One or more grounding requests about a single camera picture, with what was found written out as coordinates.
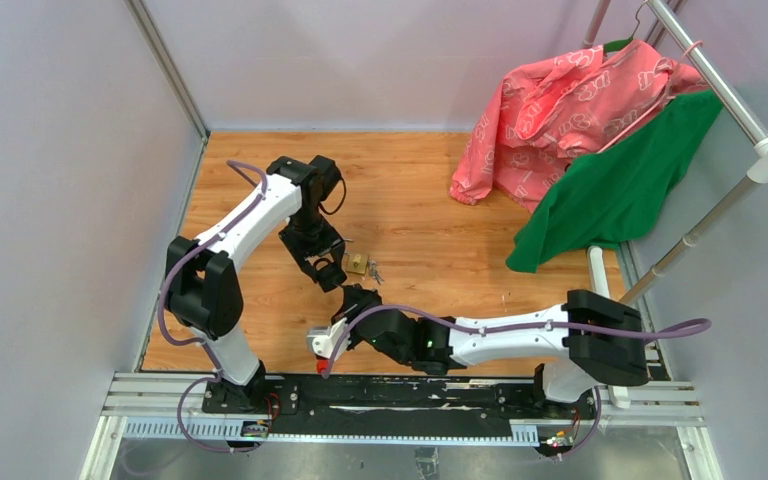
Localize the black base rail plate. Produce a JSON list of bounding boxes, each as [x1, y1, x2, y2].
[[108, 372, 703, 446]]

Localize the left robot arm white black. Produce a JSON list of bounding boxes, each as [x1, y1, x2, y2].
[[157, 155, 347, 413]]

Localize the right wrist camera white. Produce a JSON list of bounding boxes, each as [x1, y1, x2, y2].
[[306, 318, 347, 374]]

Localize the metal clothes rack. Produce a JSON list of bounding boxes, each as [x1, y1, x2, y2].
[[581, 0, 768, 409]]

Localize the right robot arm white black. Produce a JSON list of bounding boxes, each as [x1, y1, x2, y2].
[[307, 285, 649, 418]]

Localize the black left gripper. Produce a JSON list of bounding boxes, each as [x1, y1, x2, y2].
[[281, 207, 346, 283]]

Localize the green garment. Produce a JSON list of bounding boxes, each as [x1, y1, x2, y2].
[[505, 91, 723, 273]]

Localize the brass padlock steel shackle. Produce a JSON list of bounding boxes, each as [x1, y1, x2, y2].
[[330, 238, 370, 276]]

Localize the pink patterned garment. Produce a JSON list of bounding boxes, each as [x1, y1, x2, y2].
[[449, 40, 707, 211]]

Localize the aluminium corner frame post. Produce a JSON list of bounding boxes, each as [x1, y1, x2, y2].
[[124, 0, 210, 146]]

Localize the black padlock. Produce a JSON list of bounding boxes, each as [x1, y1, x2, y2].
[[313, 258, 339, 284]]

